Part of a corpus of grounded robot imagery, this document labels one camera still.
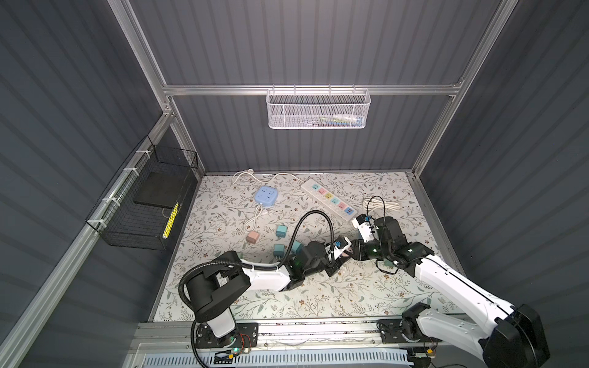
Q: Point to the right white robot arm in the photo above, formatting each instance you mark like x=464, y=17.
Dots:
x=499, y=334

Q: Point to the white wire mesh basket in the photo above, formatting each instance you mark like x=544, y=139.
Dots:
x=317, y=108

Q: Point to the teal plug cube upper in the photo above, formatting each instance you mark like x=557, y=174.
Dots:
x=281, y=231

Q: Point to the yellow marker pen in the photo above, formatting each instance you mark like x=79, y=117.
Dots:
x=170, y=222

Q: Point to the pink plug cube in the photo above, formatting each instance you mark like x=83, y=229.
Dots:
x=252, y=237

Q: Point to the teal plug cube lower left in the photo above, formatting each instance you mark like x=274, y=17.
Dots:
x=279, y=251

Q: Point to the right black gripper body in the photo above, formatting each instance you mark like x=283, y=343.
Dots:
x=370, y=249

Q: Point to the black wire basket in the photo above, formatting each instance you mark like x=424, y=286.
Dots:
x=122, y=223

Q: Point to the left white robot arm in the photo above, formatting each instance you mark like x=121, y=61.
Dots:
x=210, y=289

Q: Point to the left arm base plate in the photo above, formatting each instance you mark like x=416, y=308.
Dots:
x=244, y=335

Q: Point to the teal plug cube middle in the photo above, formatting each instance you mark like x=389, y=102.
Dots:
x=296, y=248

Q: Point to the floral patterned table mat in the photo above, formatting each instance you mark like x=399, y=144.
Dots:
x=224, y=212

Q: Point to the round blue power hub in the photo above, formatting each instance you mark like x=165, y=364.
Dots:
x=266, y=196

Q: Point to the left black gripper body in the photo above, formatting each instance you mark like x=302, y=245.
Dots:
x=320, y=267

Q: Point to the long white power strip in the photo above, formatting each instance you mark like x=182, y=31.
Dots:
x=338, y=206

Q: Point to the teal plug cube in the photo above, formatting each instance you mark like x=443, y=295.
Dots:
x=279, y=251
x=281, y=231
x=296, y=248

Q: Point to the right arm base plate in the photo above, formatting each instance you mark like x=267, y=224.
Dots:
x=402, y=330

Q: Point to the black foam pad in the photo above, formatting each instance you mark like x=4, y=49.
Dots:
x=159, y=190

